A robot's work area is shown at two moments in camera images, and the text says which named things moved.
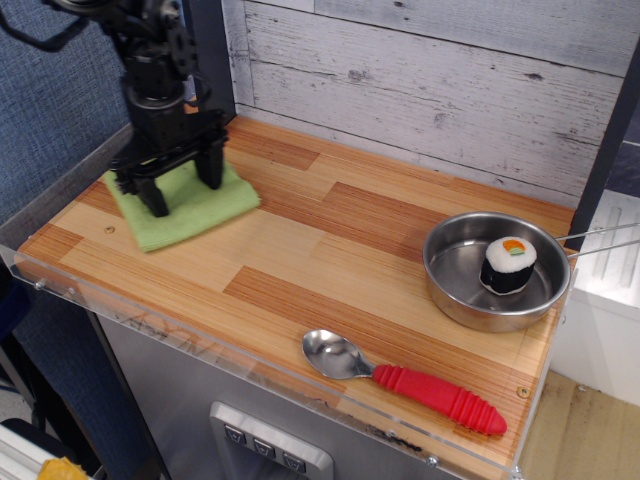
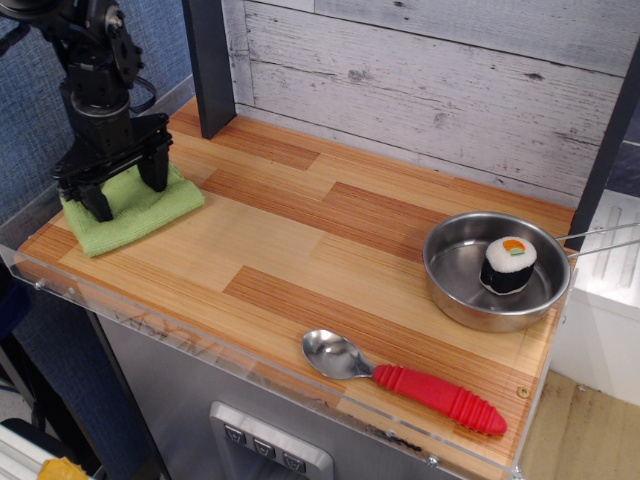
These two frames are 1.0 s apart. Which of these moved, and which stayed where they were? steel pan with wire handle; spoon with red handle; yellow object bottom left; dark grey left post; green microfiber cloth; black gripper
Moved: green microfiber cloth; black gripper
Stayed: spoon with red handle; dark grey left post; steel pan with wire handle; yellow object bottom left
